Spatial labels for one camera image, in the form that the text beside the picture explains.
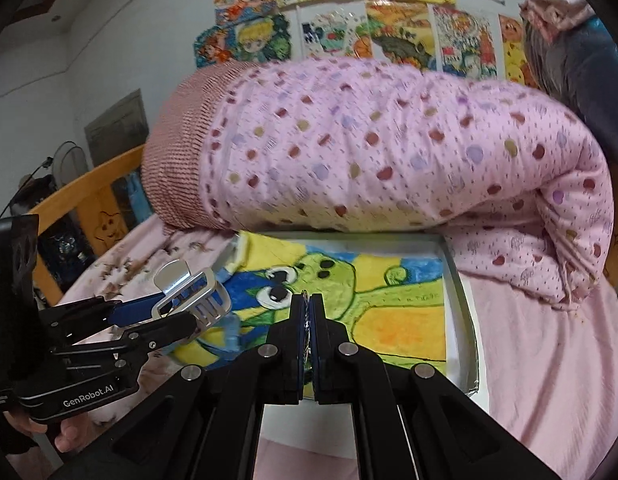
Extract thin silver chain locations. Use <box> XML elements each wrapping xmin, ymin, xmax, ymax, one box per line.
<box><xmin>300</xmin><ymin>290</ymin><xmax>313</xmax><ymax>391</ymax></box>

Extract silver metal watch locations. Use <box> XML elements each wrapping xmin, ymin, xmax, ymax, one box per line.
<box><xmin>151</xmin><ymin>259</ymin><xmax>231</xmax><ymax>332</ymax></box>

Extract light blue kids watch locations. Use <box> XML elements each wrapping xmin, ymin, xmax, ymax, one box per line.
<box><xmin>196</xmin><ymin>312</ymin><xmax>242</xmax><ymax>361</ymax></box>

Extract person left hand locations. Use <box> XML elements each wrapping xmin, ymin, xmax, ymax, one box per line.
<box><xmin>3</xmin><ymin>408</ymin><xmax>111</xmax><ymax>455</ymax></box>

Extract white paper sheet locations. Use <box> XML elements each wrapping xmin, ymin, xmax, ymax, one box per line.
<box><xmin>260</xmin><ymin>275</ymin><xmax>490</xmax><ymax>460</ymax></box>

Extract green dinosaur drawing paper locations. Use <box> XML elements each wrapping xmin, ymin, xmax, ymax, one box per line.
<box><xmin>171</xmin><ymin>232</ymin><xmax>447</xmax><ymax>372</ymax></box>

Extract grey shallow box tray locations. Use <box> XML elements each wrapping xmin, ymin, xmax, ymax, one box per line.
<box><xmin>218</xmin><ymin>231</ymin><xmax>482</xmax><ymax>396</ymax></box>

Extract standing fan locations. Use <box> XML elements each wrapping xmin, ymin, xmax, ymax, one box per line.
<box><xmin>0</xmin><ymin>141</ymin><xmax>88</xmax><ymax>218</ymax></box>

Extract red checkered pillow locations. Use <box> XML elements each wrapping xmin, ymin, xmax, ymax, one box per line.
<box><xmin>141</xmin><ymin>62</ymin><xmax>255</xmax><ymax>231</ymax></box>

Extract pink floral bed sheet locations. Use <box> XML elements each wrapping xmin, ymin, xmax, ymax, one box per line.
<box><xmin>61</xmin><ymin>217</ymin><xmax>618</xmax><ymax>479</ymax></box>

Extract pink dotted rolled quilt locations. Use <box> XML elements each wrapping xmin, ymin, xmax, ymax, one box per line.
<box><xmin>194</xmin><ymin>60</ymin><xmax>614</xmax><ymax>306</ymax></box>

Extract blue plastic wrapped bundle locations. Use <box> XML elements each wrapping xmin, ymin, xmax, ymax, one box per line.
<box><xmin>525</xmin><ymin>16</ymin><xmax>618</xmax><ymax>164</ymax></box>

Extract colourful wall drawings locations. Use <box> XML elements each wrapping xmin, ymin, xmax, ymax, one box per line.
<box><xmin>193</xmin><ymin>0</ymin><xmax>534</xmax><ymax>87</ymax></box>

